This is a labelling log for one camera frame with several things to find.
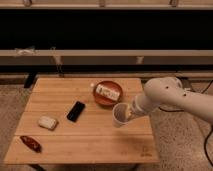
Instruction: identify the black smartphone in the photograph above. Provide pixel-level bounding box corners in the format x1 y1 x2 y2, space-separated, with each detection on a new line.
67 101 85 122

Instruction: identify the black cable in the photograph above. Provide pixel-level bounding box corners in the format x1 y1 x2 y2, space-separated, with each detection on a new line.
157 79 213 168

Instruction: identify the grey metal rail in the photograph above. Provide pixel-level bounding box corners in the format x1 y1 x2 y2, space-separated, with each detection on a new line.
0 49 213 65

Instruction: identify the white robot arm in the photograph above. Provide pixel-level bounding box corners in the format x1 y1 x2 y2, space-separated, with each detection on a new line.
128 77 213 125

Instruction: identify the brown round plate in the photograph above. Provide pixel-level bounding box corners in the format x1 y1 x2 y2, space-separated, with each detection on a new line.
93 81 123 106

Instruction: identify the dark red snack packet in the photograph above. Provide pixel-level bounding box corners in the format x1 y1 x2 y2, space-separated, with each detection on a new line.
20 136 41 153

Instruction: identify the wooden folding table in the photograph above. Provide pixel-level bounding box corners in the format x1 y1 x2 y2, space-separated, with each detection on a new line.
4 78 158 164

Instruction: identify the white wrapped snack bar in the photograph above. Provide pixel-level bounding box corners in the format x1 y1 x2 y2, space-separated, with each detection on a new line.
96 84 120 101

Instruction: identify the white wrapped soap bar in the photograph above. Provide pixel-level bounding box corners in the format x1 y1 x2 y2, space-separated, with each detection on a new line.
38 116 58 130

